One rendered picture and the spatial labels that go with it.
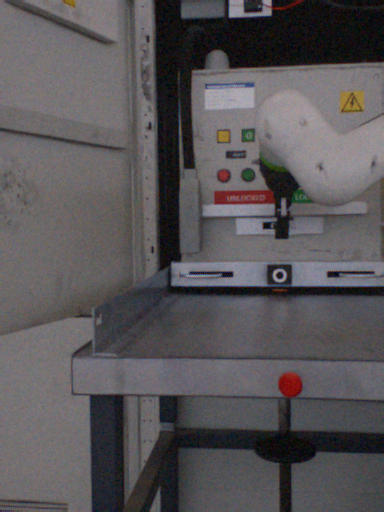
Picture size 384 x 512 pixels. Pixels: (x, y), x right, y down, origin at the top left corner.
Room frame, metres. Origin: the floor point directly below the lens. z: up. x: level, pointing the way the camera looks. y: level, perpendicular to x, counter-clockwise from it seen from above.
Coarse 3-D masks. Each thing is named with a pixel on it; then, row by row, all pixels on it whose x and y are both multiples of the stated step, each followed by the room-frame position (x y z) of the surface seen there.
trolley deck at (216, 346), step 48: (144, 336) 1.08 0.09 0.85; (192, 336) 1.07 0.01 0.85; (240, 336) 1.07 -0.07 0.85; (288, 336) 1.07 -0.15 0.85; (336, 336) 1.06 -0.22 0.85; (96, 384) 0.93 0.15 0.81; (144, 384) 0.93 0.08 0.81; (192, 384) 0.92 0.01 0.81; (240, 384) 0.91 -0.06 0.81; (336, 384) 0.90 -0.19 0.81
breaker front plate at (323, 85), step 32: (192, 96) 1.65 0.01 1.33; (256, 96) 1.63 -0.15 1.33; (320, 96) 1.61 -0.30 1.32; (192, 128) 1.65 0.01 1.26; (224, 128) 1.64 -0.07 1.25; (352, 128) 1.61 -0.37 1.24; (224, 160) 1.64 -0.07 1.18; (224, 224) 1.64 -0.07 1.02; (256, 224) 1.63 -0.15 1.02; (320, 224) 1.61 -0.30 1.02; (352, 224) 1.61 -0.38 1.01; (192, 256) 1.65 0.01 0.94; (224, 256) 1.64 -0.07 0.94; (256, 256) 1.63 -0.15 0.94; (288, 256) 1.62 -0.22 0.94; (320, 256) 1.61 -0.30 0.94; (352, 256) 1.61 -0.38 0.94
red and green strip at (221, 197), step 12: (216, 192) 1.64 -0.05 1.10; (228, 192) 1.64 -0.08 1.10; (240, 192) 1.63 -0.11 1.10; (252, 192) 1.63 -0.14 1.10; (264, 192) 1.63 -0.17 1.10; (300, 192) 1.62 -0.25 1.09; (216, 204) 1.64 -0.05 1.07; (228, 204) 1.64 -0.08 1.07; (240, 204) 1.63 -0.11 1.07; (252, 204) 1.63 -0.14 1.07
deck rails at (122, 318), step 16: (160, 272) 1.51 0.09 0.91; (128, 288) 1.17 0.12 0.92; (144, 288) 1.31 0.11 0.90; (160, 288) 1.51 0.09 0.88; (112, 304) 1.04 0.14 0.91; (128, 304) 1.16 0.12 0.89; (144, 304) 1.31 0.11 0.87; (160, 304) 1.43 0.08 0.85; (112, 320) 1.04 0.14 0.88; (128, 320) 1.16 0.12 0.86; (144, 320) 1.22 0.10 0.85; (96, 336) 0.94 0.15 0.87; (112, 336) 1.04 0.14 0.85; (128, 336) 1.06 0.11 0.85; (96, 352) 0.94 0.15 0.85; (112, 352) 0.94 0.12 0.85
